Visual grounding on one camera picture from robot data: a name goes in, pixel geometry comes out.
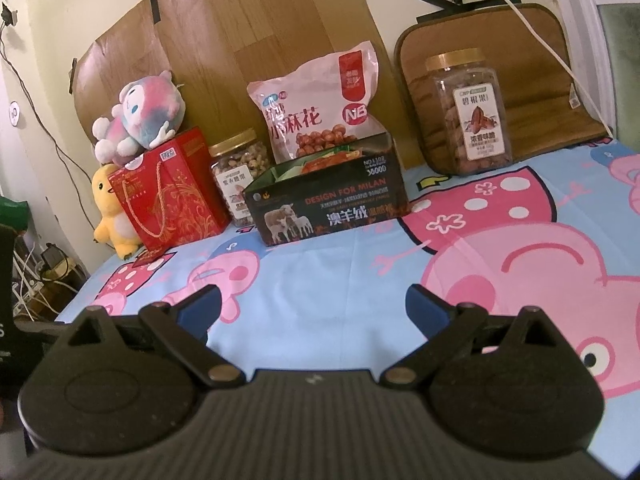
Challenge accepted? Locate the black cardboard box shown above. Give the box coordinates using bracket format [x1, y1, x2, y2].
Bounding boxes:
[243, 132, 412, 247]

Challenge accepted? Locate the yellow plush toy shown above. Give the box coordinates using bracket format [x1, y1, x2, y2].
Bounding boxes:
[91, 164, 146, 260]

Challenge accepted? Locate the brown seat cushion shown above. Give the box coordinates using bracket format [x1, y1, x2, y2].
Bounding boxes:
[394, 2, 614, 174]

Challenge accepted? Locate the white window frame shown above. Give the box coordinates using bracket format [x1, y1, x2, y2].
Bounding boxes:
[547, 0, 640, 153]

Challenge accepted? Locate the cartoon printed bedsheet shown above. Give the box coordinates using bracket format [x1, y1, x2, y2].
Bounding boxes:
[55, 137, 640, 457]

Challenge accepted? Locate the white power strip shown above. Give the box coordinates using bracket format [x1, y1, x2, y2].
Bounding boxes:
[14, 280, 49, 317]

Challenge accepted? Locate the black wall cable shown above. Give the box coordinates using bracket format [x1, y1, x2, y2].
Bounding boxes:
[0, 0, 97, 231]

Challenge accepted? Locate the white cable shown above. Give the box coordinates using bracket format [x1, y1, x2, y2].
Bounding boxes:
[459, 0, 615, 137]

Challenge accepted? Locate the large clear nut jar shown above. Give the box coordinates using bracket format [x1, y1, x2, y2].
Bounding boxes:
[425, 49, 514, 177]

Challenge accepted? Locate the pink snack bag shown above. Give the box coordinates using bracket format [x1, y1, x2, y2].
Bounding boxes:
[247, 40, 386, 165]

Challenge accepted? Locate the small clear nut jar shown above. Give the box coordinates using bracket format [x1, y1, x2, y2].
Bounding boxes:
[208, 128, 274, 228]

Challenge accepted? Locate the wooden board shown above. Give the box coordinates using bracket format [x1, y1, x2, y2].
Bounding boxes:
[72, 0, 417, 171]

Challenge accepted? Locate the pink plush toy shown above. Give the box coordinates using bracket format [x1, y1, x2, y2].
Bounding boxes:
[92, 71, 187, 167]

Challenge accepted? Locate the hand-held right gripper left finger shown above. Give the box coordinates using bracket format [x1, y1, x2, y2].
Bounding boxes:
[62, 284, 243, 390]

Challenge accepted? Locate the red snack packet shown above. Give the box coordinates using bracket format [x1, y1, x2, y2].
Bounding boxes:
[300, 144, 362, 174]

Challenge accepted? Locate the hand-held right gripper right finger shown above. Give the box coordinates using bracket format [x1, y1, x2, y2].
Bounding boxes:
[382, 284, 563, 389]

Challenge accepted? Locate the dark green bag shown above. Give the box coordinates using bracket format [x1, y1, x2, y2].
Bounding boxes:
[0, 196, 29, 234]

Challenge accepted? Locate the black power adapter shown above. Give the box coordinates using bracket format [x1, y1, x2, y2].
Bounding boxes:
[41, 244, 65, 272]

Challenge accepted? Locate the red gift bag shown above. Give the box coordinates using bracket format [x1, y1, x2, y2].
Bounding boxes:
[109, 127, 231, 251]

